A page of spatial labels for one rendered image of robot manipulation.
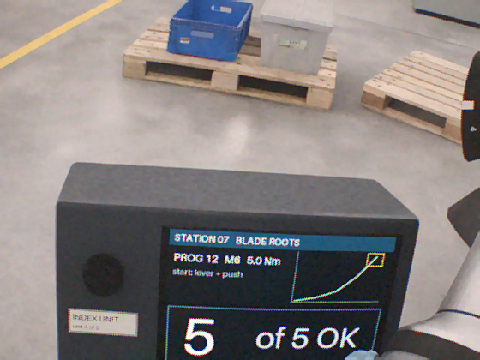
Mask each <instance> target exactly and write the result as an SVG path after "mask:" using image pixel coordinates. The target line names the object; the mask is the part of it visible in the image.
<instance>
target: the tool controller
mask: <svg viewBox="0 0 480 360"><path fill-rule="evenodd" d="M419 226H420V223H419V218H418V217H417V216H416V214H414V213H413V212H412V211H410V210H409V208H408V207H407V206H405V205H404V204H403V203H402V202H400V200H399V199H398V198H396V197H395V196H394V195H392V193H391V192H390V191H389V190H387V189H386V188H385V187H383V186H382V185H381V183H380V182H378V181H376V180H374V179H364V178H351V177H326V176H312V175H299V174H285V173H272V172H258V171H231V170H216V169H202V168H189V167H162V166H149V165H123V164H111V163H99V164H98V163H86V162H75V163H73V164H72V166H70V168H69V172H68V176H67V177H66V179H65V181H64V183H63V188H62V189H61V191H60V196H58V198H57V203H56V212H55V232H56V244H55V257H56V276H55V277H56V297H57V306H56V312H57V356H58V360H164V356H165V352H164V346H165V317H166V312H165V306H166V304H191V305H198V306H219V307H237V315H236V322H235V337H234V344H233V352H232V359H231V360H345V359H346V358H347V357H348V356H349V355H350V354H352V352H354V351H359V350H360V351H371V350H372V351H374V352H377V353H378V355H379V356H380V357H381V355H382V354H384V352H385V351H386V348H387V346H388V345H389V344H390V342H391V340H392V339H393V337H394V335H395V334H396V332H397V331H398V330H399V322H400V317H401V313H402V310H403V307H404V304H405V296H406V291H407V287H408V283H409V278H410V273H411V266H412V261H413V256H414V252H415V247H416V243H417V234H418V230H419Z"/></svg>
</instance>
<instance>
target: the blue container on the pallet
mask: <svg viewBox="0 0 480 360"><path fill-rule="evenodd" d="M212 6H213V9H212ZM221 7H222V8H231V12H222V11H221ZM252 8H253V3H247V2H243V1H238V0H186V1H185V2H184V3H183V4H182V5H181V6H180V7H179V8H178V9H177V11H176V12H175V13H174V14H172V16H171V17H170V18H171V19H170V24H169V25H170V30H169V36H168V37H169V41H168V43H167V51H166V52H170V53H174V54H179V55H182V54H184V55H188V56H192V57H205V58H210V59H215V60H219V61H228V62H234V61H235V60H236V58H237V55H238V54H239V52H240V50H241V49H242V48H243V45H244V41H245V40H246V38H247V37H248V35H249V30H250V24H251V19H252Z"/></svg>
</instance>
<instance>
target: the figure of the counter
mask: <svg viewBox="0 0 480 360"><path fill-rule="evenodd" d="M165 312H166V317H165V346H164V352H165V356H164V360H231V359H232V352H233V344H234V337H235V322H236V315H237V307H219V306H198V305H191V304H166V306H165Z"/></svg>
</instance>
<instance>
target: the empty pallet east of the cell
mask: <svg viewBox="0 0 480 360"><path fill-rule="evenodd" d="M468 70H469V69H468V68H466V67H464V66H461V65H458V64H456V63H450V62H448V61H445V60H442V59H440V58H438V57H433V56H430V55H428V54H425V53H422V52H420V51H413V52H412V53H410V54H409V55H407V56H406V57H403V59H401V60H398V62H397V63H394V64H393V65H392V66H391V67H388V69H385V70H383V71H382V72H381V74H378V75H376V76H375V78H374V79H372V78H371V79H370V80H368V81H367V82H364V84H363V95H362V98H361V105H362V107H365V108H368V109H370V110H372V111H375V112H378V113H380V114H382V115H386V116H389V117H392V118H395V119H397V120H400V122H403V123H407V124H410V125H411V126H414V127H416V128H419V129H422V130H424V131H428V132H430V133H432V134H436V135H440V136H441V137H444V138H446V139H448V140H450V141H453V142H456V143H458V144H460V145H462V140H461V123H460V118H461V110H462V106H461V104H462V99H463V92H464V89H465V82H466V76H467V75H468ZM395 99H400V100H402V101H404V102H406V103H410V104H412V105H415V106H418V107H420V108H423V109H424V110H427V111H431V112H433V113H435V114H437V115H439V116H442V117H445V118H446V119H447V121H446V123H445V125H444V129H442V128H440V127H437V126H435V125H433V124H431V123H427V122H425V121H423V120H421V119H418V118H416V117H413V116H410V115H407V114H404V113H401V112H398V111H395V110H393V109H390V108H389V107H388V105H387V104H388V103H391V102H392V101H393V100H395Z"/></svg>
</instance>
